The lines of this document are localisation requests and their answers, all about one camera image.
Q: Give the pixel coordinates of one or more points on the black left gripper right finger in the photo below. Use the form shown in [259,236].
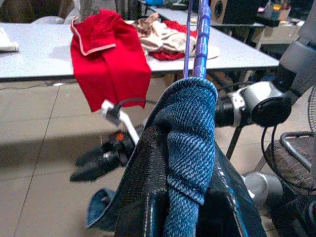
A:
[229,212]

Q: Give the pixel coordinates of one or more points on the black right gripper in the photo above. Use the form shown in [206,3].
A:
[121,150]

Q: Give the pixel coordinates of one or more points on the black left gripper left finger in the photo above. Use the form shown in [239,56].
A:
[140,185]

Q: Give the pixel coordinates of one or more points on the blue denim jeans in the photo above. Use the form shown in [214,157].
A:
[190,148]

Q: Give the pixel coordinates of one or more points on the purple plastic hanger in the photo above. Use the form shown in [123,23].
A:
[202,37]

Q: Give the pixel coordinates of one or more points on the grey robot right leg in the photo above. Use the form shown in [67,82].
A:
[264,190]

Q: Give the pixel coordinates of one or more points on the woven seat metal chair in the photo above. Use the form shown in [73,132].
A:
[291,163]

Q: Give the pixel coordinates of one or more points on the red shirt with white trim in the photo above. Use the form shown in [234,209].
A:
[111,69]

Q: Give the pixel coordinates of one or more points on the white table with black legs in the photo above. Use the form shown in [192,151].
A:
[37,56]

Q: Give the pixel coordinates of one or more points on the white garment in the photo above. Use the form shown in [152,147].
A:
[172,40]

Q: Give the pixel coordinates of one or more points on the beige trousers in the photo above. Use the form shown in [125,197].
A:
[7,45]

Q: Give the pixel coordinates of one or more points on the beige patterned garment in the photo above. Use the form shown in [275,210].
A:
[145,26]

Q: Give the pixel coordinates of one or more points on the grey cushion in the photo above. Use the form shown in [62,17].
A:
[49,19]

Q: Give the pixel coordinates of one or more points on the white office desk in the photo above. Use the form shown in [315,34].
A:
[170,14]

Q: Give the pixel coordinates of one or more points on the wooden loudspeaker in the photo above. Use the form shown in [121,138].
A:
[237,10]

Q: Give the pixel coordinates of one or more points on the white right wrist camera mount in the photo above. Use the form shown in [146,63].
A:
[128,128]

